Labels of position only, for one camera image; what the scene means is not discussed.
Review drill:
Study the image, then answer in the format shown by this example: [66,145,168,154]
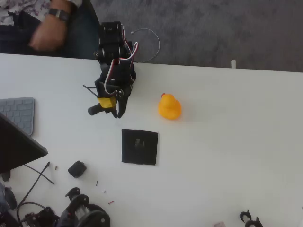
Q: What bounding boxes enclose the yellow rubber duck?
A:
[158,92,182,121]

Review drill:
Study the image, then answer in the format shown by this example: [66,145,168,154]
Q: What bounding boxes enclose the thin white cable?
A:
[130,28,161,63]

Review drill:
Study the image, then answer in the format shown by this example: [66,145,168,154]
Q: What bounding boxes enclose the person's forearm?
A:
[51,0,79,15]

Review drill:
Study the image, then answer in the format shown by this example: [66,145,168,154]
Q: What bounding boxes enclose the black cardboard square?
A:
[121,128,159,166]

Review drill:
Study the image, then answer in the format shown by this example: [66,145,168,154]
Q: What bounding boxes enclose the person's hand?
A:
[28,16,69,52]

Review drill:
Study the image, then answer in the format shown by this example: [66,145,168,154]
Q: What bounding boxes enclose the dark blue trousers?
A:
[0,0,101,60]

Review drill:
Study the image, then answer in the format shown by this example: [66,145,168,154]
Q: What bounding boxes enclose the black wristwatch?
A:
[48,8,70,23]

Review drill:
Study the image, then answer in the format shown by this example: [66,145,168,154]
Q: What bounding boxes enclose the grey keyboard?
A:
[0,96,36,136]

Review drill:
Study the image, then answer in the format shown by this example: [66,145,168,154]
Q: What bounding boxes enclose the black laptop lid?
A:
[0,112,49,175]

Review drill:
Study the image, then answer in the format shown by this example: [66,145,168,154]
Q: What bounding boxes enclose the dark round object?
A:
[1,170,12,183]

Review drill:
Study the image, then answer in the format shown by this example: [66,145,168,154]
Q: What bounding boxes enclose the floral white shirt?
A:
[0,0,84,26]

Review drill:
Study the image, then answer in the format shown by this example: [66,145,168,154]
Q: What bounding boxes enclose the black plastic clamp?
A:
[239,209,264,227]

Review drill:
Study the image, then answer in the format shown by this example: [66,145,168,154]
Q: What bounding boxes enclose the black camera with yellow tape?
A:
[88,96,117,117]

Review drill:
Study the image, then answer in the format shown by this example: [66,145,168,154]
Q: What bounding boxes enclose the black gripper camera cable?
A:
[82,84,100,98]

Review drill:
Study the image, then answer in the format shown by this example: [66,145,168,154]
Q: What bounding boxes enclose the black cube camera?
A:
[67,160,87,179]

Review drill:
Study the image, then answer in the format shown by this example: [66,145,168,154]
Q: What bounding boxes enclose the thin black cable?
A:
[23,164,55,185]

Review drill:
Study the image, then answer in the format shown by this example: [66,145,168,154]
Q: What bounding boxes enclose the black cable with thick tip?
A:
[17,161,51,210]

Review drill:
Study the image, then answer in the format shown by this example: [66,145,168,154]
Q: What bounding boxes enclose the black cable loop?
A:
[16,201,47,223]

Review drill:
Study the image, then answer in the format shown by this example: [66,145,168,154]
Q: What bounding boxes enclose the black device with wires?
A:
[18,207,60,227]

